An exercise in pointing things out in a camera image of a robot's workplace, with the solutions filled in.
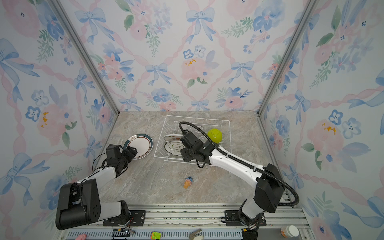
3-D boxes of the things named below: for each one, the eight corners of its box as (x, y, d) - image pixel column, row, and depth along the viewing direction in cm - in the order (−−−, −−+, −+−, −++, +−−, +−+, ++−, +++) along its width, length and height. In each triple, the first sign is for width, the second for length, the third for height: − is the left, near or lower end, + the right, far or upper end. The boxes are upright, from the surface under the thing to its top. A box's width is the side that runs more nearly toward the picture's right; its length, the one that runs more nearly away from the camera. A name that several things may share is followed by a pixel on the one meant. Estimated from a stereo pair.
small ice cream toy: (181, 186, 86) (181, 184, 84) (189, 177, 89) (189, 175, 87) (186, 190, 85) (186, 188, 83) (193, 181, 88) (193, 179, 86)
